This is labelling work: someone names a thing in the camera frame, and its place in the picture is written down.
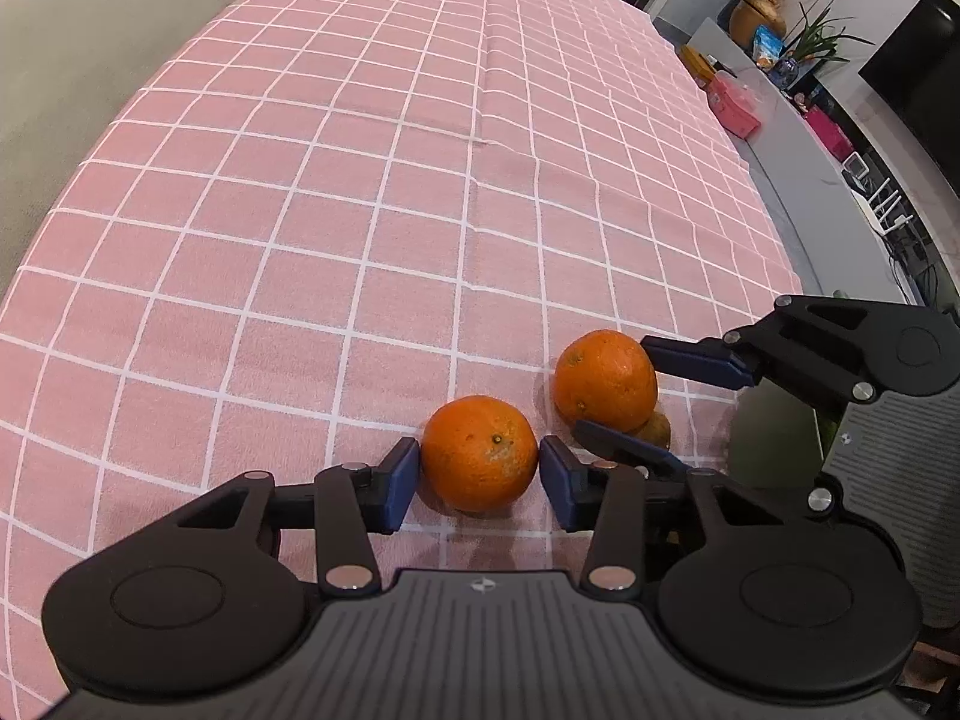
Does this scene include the beige sofa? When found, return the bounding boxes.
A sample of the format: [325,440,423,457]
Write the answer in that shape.
[2,0,235,281]

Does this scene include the green potted plant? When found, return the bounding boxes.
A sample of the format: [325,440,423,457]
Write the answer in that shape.
[781,5,874,64]

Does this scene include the grey tv cabinet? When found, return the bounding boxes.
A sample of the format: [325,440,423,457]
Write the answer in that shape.
[690,18,921,304]

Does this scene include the golden round vase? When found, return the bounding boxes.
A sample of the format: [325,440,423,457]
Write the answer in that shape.
[727,0,786,49]

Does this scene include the white wifi router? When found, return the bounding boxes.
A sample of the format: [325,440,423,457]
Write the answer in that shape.
[841,151,914,238]

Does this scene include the orange yellow box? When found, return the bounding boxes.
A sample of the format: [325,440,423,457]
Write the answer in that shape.
[677,46,716,88]

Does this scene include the green bowl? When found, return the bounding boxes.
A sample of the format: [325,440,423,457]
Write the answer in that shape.
[727,380,836,489]

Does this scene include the black television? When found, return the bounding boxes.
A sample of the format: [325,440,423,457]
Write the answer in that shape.
[859,0,960,184]

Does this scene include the pink box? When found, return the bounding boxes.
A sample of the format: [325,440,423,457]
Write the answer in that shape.
[706,70,761,140]

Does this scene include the large orange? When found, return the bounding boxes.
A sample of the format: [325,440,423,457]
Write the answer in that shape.
[420,395,537,515]

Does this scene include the pink checkered tablecloth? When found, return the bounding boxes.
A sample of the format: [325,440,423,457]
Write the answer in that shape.
[2,0,800,718]

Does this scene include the blue snack bag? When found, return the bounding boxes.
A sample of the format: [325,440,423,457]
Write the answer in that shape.
[752,25,782,71]

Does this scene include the brown kiwi upper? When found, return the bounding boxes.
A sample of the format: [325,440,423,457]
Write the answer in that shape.
[633,411,672,450]

